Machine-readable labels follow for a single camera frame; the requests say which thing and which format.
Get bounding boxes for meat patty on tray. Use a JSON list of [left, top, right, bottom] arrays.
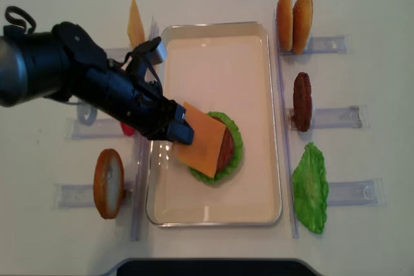
[[216, 128, 234, 173]]

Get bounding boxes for orange cheese slice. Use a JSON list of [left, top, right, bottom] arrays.
[[171, 101, 226, 178], [127, 0, 146, 48]]

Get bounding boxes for white cable with connector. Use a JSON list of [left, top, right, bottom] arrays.
[[76, 101, 98, 127]]

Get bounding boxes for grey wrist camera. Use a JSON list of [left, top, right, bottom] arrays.
[[125, 37, 167, 85]]

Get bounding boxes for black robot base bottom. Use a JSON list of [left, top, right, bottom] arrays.
[[116, 259, 316, 276]]

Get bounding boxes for white rectangular metal tray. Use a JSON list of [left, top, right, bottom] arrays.
[[146, 22, 282, 227]]

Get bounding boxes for bun half with white face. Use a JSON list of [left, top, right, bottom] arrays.
[[93, 149, 124, 219]]

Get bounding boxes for right golden bun half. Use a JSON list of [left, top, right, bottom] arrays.
[[292, 0, 313, 54]]

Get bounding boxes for clear holder rail lower left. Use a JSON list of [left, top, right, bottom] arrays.
[[53, 184, 134, 209]]

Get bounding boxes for long clear rail right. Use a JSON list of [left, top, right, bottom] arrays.
[[274, 10, 299, 239]]

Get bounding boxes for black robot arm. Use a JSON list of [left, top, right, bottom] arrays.
[[1, 6, 194, 145]]

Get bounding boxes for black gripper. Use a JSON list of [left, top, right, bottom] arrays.
[[72, 68, 194, 145]]

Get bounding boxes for upright brown meat patty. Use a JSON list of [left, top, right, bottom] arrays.
[[293, 72, 312, 132]]

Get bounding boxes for left golden bun half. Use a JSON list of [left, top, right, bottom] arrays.
[[276, 0, 293, 52]]

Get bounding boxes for lettuce leaf on tray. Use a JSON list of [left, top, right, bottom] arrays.
[[190, 111, 243, 184]]

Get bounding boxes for clear holder rail lower right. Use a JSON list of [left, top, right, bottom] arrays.
[[327, 178, 385, 207]]

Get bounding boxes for upright green lettuce leaf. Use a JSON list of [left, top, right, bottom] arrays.
[[292, 142, 329, 235]]

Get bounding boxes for red tomato slice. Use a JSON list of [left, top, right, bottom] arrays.
[[120, 122, 135, 136]]

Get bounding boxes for clear holder rail upper right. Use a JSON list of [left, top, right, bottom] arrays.
[[301, 35, 347, 55]]

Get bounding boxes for golden bun half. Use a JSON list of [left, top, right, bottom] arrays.
[[276, 0, 293, 52], [292, 0, 313, 54]]

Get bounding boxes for clear holder rail middle right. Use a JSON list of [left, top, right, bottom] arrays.
[[310, 105, 370, 129]]

